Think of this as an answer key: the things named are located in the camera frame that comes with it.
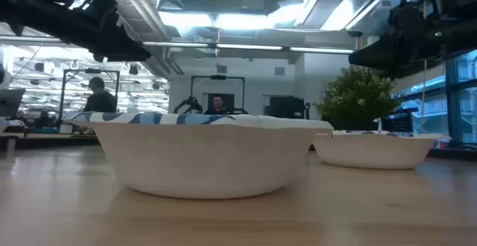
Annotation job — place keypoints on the person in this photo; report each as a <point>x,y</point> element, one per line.
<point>100,100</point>
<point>218,106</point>
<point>44,120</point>

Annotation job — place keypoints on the grey wall vent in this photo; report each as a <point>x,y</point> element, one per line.
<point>221,69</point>
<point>279,71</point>

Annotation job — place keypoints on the black plastic crate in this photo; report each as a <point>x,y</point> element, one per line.
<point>397,121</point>

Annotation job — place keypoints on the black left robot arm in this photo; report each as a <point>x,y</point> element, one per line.
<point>37,18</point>

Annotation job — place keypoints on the white paper bowl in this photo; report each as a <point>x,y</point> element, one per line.
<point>203,156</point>

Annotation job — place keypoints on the dome security camera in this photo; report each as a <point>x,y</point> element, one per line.
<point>354,33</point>

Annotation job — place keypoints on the long tube ceiling light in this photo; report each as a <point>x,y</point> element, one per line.
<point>320,50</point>
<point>175,44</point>
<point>249,47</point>

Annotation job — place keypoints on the potted green plant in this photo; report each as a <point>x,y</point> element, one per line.
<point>356,97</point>

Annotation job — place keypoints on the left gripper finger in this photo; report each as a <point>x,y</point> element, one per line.
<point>126,59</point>
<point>123,46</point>

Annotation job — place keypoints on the black cabinet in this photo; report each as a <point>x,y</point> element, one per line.
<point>285,107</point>

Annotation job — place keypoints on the black background robot arm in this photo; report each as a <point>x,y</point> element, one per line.
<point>190,104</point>

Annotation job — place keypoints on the dark monitor screen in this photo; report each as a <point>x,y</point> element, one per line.
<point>230,100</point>

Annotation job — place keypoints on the black background rig frame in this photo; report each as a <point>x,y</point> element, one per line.
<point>218,77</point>
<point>62,97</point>

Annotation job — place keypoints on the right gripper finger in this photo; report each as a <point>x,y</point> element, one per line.
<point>372,54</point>
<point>391,69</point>

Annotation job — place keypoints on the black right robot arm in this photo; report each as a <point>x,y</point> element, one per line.
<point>462,30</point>

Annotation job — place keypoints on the blue patterned plate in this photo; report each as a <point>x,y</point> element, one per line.
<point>372,151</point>

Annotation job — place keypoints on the background work table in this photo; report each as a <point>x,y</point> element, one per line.
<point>44,140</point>

